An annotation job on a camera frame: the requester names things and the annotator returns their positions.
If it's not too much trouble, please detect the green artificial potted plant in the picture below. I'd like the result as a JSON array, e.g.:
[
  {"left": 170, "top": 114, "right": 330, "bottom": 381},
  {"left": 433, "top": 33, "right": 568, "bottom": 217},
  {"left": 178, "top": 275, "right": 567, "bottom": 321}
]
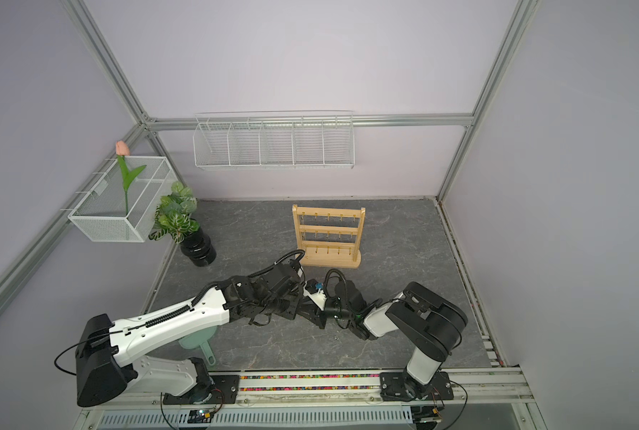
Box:
[{"left": 148, "top": 181, "right": 200, "bottom": 244}]

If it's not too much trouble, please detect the white mesh wall basket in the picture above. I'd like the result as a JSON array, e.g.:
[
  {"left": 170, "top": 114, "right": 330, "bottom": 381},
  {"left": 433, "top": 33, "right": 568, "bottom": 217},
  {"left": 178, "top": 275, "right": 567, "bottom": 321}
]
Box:
[{"left": 68, "top": 156, "right": 177, "bottom": 243}]

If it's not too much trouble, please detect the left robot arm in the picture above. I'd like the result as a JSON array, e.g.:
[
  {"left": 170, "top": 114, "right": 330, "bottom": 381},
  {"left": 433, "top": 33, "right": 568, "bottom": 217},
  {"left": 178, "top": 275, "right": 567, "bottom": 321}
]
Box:
[{"left": 75, "top": 270, "right": 302, "bottom": 408}]

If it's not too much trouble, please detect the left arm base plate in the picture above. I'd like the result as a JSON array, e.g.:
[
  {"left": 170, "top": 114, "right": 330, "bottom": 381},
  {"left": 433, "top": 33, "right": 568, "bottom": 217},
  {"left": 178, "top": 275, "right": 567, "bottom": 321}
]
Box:
[{"left": 163, "top": 374, "right": 240, "bottom": 405}]

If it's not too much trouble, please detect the white wire wall shelf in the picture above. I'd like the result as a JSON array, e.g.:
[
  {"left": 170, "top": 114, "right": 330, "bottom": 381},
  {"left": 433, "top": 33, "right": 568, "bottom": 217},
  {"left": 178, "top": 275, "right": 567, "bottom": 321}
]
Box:
[{"left": 192, "top": 110, "right": 355, "bottom": 169}]

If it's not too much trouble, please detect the black ribbed vase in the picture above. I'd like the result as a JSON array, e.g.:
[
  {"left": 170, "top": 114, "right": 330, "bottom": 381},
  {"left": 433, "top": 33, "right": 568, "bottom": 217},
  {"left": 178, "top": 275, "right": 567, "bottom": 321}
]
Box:
[{"left": 180, "top": 229, "right": 216, "bottom": 267}]

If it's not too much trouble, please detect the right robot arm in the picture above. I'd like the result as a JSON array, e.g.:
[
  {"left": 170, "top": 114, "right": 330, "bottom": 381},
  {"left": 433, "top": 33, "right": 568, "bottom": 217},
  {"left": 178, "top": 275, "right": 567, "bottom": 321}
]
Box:
[{"left": 298, "top": 279, "right": 468, "bottom": 388}]

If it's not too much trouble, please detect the wooden jewelry display stand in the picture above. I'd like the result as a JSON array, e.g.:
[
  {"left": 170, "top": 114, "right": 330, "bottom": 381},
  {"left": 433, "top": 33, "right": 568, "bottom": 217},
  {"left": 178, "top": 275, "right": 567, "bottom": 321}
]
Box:
[{"left": 292, "top": 204, "right": 366, "bottom": 269}]

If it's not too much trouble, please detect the green dustpan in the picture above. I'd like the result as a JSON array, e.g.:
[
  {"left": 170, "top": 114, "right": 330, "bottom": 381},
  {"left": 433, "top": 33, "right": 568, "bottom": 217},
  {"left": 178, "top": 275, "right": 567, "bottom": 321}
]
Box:
[{"left": 179, "top": 326, "right": 217, "bottom": 367}]

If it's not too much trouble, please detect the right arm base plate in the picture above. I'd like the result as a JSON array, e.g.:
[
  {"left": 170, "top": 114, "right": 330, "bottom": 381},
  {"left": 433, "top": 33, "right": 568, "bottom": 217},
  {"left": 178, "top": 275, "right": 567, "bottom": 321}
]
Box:
[{"left": 380, "top": 371, "right": 454, "bottom": 402}]

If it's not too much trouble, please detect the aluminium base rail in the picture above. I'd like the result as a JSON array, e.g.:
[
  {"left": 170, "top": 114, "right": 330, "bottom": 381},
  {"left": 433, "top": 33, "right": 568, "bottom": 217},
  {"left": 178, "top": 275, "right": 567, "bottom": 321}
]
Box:
[{"left": 93, "top": 367, "right": 536, "bottom": 410}]

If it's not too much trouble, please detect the pink artificial tulip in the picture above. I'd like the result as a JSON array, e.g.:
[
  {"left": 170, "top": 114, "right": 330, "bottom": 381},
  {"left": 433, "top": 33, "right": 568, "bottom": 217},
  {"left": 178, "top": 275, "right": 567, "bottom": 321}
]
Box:
[{"left": 115, "top": 141, "right": 147, "bottom": 216}]

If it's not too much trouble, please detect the white slotted cable duct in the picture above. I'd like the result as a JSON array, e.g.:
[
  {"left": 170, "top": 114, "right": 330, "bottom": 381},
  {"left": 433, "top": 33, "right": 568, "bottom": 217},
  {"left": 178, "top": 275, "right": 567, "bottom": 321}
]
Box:
[{"left": 96, "top": 406, "right": 414, "bottom": 429}]

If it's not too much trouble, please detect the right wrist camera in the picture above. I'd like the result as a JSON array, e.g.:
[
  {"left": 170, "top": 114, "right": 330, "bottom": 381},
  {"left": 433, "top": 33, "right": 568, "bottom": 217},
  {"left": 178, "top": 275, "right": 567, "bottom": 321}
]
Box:
[{"left": 303, "top": 279, "right": 328, "bottom": 311}]

